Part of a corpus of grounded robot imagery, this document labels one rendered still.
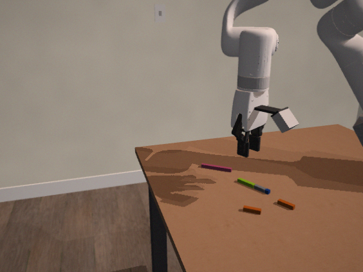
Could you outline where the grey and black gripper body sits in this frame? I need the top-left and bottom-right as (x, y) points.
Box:
(231, 86), (269, 132)

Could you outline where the lime green rod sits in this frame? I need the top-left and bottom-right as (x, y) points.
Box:
(237, 177), (255, 188)

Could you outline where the grey rod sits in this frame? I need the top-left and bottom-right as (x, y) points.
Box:
(254, 184), (266, 193)

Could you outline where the dark pink rod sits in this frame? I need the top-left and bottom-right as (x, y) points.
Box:
(201, 163), (232, 172)

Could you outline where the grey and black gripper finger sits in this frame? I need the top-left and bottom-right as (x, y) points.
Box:
(232, 113), (250, 158)
(248, 124), (265, 152)

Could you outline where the orange rod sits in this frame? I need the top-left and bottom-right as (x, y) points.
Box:
(277, 199), (295, 210)
(243, 205), (261, 215)

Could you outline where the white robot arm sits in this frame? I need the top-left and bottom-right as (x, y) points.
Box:
(221, 0), (363, 133)

